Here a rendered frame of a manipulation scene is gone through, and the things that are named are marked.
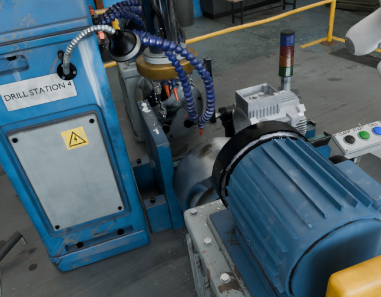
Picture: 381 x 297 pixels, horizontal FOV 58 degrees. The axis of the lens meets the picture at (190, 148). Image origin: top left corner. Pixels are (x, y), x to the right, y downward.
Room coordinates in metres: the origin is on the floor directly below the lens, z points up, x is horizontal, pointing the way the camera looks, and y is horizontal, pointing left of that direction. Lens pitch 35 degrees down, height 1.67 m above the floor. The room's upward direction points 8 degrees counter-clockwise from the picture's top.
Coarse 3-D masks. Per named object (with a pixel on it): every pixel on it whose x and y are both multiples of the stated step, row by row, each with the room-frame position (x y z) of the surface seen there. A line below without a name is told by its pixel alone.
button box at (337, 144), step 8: (360, 128) 0.84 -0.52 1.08; (368, 128) 0.84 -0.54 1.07; (336, 136) 0.82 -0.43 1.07; (344, 136) 0.81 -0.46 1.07; (376, 136) 0.81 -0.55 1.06; (328, 144) 0.84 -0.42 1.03; (336, 144) 0.80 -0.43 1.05; (344, 144) 0.79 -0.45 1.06; (352, 144) 0.79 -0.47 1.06; (360, 144) 0.79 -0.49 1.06; (368, 144) 0.78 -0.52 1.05; (376, 144) 0.79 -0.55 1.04; (336, 152) 0.80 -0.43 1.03; (344, 152) 0.77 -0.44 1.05; (352, 152) 0.77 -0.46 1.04; (360, 152) 0.79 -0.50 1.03; (368, 152) 0.80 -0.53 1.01
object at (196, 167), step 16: (208, 144) 0.74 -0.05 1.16; (224, 144) 0.73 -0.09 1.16; (192, 160) 0.70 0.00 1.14; (208, 160) 0.67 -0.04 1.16; (176, 176) 0.71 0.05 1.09; (192, 176) 0.66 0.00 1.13; (208, 176) 0.62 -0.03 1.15; (176, 192) 0.69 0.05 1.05; (192, 192) 0.62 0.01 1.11; (208, 192) 0.59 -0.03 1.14
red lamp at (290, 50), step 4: (280, 48) 1.38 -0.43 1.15; (284, 48) 1.37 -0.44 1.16; (288, 48) 1.36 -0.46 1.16; (292, 48) 1.36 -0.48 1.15; (280, 52) 1.38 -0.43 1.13; (284, 52) 1.37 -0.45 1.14; (288, 52) 1.36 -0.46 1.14; (292, 52) 1.37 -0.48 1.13; (284, 56) 1.37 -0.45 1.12; (288, 56) 1.36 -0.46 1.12
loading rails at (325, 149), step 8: (312, 120) 1.15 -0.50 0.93; (312, 128) 1.12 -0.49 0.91; (304, 136) 1.11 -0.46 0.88; (312, 136) 1.12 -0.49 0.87; (320, 136) 1.05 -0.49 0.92; (328, 136) 1.03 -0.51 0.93; (312, 144) 1.00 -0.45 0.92; (320, 144) 1.01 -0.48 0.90; (320, 152) 1.01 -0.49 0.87; (328, 152) 1.02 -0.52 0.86; (176, 160) 1.02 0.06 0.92
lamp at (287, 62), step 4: (280, 56) 1.38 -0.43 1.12; (292, 56) 1.37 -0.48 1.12; (280, 60) 1.38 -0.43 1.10; (284, 60) 1.37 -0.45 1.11; (288, 60) 1.36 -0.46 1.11; (292, 60) 1.37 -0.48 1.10; (280, 64) 1.38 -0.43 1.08; (284, 64) 1.36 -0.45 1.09; (288, 64) 1.36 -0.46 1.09; (292, 64) 1.37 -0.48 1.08
